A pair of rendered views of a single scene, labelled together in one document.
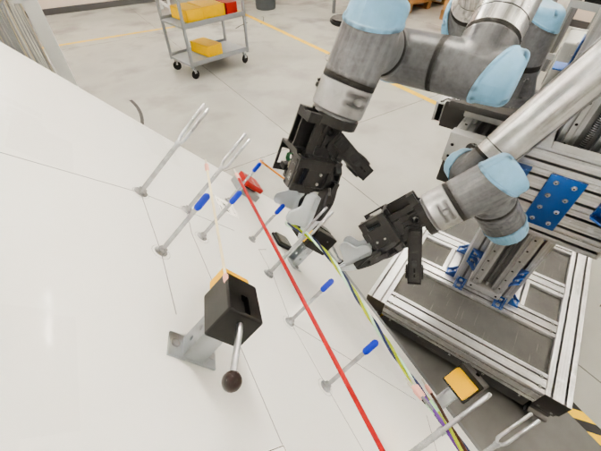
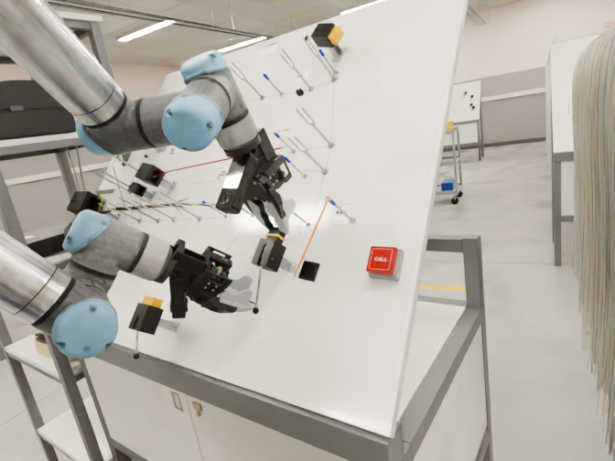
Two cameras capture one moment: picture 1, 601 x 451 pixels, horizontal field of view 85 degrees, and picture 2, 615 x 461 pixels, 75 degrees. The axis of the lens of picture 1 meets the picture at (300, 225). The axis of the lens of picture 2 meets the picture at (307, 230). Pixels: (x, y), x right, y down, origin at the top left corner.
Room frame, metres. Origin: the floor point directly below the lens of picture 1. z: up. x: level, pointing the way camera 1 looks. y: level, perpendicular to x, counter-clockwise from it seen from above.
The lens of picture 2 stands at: (1.18, -0.29, 1.36)
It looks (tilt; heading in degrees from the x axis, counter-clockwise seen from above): 15 degrees down; 155
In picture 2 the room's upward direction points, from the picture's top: 10 degrees counter-clockwise
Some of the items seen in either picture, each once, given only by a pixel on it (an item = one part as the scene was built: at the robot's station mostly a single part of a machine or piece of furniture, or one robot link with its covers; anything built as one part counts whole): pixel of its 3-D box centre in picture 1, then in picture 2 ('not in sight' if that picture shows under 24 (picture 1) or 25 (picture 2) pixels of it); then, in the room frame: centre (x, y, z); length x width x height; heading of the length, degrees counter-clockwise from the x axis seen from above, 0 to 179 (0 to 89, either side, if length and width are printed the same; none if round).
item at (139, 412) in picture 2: not in sight; (141, 411); (-0.05, -0.37, 0.60); 0.55 x 0.02 x 0.39; 28
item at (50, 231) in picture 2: not in sight; (48, 239); (-0.64, -0.53, 1.09); 0.35 x 0.33 x 0.07; 28
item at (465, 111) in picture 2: not in sight; (452, 123); (-5.65, 6.88, 0.83); 1.18 x 0.72 x 1.65; 34
